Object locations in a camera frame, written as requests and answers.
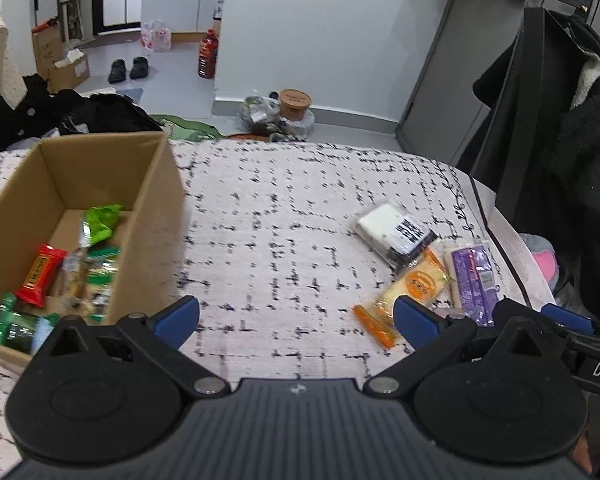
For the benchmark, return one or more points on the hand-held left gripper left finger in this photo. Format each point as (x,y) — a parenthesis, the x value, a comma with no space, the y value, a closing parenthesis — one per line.
(177,317)

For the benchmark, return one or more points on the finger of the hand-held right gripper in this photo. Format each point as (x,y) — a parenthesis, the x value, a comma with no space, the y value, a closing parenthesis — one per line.
(570,320)
(522,308)

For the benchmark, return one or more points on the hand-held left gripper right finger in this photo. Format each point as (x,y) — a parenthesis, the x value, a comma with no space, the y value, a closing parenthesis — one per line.
(415,320)

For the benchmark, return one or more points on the orange yellow cake packet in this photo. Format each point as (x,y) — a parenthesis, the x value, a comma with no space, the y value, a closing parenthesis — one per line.
(415,285)

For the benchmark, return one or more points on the large purple snack packet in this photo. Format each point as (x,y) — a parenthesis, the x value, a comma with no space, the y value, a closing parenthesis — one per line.
(472,280)

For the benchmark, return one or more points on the white black label snack packet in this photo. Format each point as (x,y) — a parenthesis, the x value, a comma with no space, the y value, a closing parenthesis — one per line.
(390,230)

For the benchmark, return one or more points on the bright green snack packet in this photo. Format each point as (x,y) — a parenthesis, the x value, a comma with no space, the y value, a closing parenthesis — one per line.
(101,222)

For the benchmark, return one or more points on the light blue snack packet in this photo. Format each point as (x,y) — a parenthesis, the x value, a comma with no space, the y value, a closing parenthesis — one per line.
(46,330)

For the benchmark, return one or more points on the red snack packet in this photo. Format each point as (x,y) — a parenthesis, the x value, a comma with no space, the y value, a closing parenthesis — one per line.
(42,275)

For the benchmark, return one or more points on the pink item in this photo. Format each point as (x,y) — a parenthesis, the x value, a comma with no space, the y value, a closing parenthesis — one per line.
(542,260)

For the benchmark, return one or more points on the black chair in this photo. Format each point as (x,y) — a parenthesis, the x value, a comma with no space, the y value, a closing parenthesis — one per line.
(520,160)

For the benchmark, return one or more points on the green rug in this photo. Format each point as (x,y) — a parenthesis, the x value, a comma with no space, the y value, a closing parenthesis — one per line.
(190,129)

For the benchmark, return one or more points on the brown round rug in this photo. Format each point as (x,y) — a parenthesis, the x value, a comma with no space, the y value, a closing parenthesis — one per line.
(245,137)

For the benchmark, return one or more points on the grey sneakers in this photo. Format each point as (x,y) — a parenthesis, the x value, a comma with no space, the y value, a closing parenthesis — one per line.
(285,135)

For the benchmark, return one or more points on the black bag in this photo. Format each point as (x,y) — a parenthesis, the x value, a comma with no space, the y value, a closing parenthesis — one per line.
(115,115)

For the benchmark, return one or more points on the clear plastic bag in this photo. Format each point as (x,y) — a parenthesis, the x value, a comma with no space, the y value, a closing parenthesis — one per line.
(257,112)

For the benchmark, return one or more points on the clear plastic container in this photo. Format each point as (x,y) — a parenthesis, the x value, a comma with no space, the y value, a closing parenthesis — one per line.
(302,125)

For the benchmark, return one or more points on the black fleece lined jacket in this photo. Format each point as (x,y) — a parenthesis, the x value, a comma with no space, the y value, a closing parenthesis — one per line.
(580,85)

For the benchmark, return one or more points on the brown round container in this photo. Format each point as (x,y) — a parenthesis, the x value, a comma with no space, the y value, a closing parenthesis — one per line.
(295,102)

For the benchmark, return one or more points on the grey door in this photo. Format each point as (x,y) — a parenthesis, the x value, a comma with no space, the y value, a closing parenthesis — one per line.
(455,60)

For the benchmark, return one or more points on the pile of black clothes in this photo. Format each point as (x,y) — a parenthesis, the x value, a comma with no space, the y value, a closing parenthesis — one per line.
(25,110)

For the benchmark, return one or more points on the red oil bottle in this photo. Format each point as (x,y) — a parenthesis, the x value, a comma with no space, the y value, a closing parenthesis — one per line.
(207,57)

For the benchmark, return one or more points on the cardboard box with tissue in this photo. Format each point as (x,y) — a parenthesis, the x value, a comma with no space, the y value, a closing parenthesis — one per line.
(70,72)

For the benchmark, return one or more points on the pack of water bottles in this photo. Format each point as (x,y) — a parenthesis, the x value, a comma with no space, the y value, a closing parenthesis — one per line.
(156,36)

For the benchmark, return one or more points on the tall cardboard box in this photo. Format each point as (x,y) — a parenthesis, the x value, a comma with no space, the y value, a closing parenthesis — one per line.
(47,52)

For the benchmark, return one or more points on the cream dotted tablecloth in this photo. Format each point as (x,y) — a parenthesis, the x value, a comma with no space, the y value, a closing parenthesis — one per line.
(0,70)

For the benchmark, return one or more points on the spray bottle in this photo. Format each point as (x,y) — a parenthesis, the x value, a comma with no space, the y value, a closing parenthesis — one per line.
(219,2)

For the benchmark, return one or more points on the white standing fan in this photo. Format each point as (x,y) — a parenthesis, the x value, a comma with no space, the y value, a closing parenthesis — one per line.
(66,5)

